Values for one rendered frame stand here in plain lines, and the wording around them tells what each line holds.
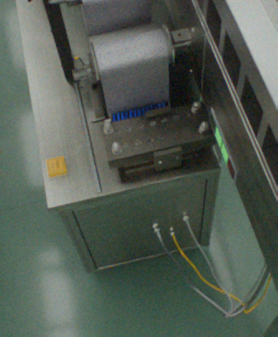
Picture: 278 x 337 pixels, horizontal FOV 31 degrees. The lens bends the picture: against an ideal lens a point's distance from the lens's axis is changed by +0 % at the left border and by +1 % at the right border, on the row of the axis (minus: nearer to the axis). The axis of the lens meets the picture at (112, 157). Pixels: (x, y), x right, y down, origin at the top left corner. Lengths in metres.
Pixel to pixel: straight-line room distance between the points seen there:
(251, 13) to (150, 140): 0.69
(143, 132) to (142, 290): 1.07
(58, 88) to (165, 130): 0.57
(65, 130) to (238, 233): 1.19
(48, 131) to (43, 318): 1.06
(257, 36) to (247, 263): 1.66
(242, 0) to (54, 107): 1.03
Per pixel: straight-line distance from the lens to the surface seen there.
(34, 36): 2.39
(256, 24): 1.27
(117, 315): 2.62
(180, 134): 1.80
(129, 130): 1.83
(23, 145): 3.14
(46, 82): 2.19
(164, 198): 1.99
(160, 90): 1.83
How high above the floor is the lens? 2.54
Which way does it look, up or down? 59 degrees down
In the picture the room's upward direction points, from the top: 12 degrees counter-clockwise
